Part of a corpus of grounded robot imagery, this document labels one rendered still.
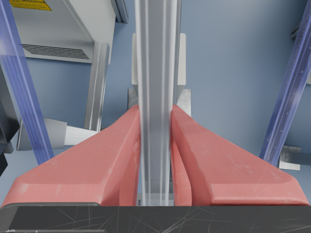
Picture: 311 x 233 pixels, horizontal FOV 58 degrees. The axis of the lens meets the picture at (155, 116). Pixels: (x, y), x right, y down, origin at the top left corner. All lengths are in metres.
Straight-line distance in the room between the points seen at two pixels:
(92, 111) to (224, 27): 0.67
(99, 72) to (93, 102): 0.09
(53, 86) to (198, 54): 0.60
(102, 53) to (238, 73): 0.58
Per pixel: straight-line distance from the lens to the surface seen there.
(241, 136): 1.16
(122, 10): 1.12
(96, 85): 0.84
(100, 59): 0.86
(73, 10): 0.71
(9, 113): 0.46
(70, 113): 1.17
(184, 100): 1.12
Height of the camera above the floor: 1.11
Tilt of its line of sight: 84 degrees down
